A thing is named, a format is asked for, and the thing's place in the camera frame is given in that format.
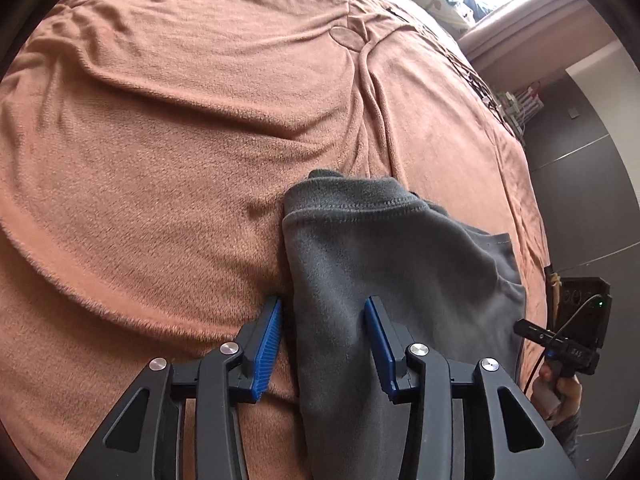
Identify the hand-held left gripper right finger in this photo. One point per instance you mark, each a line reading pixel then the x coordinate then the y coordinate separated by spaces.
pixel 380 355

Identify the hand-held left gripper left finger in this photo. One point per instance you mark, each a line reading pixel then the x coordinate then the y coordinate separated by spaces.
pixel 265 350

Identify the grey fleece garment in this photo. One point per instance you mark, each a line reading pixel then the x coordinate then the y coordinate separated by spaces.
pixel 390 260

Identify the person's right forearm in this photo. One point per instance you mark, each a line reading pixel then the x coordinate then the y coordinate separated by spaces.
pixel 566 435

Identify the person's right hand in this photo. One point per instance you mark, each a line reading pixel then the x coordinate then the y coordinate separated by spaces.
pixel 571 395

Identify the white rack on floor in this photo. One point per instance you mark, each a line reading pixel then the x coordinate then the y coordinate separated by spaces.
pixel 520 110

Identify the brown fleece blanket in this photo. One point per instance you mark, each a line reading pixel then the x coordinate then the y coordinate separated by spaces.
pixel 175 160

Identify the pink curtain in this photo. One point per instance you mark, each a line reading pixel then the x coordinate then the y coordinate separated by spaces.
pixel 530 25

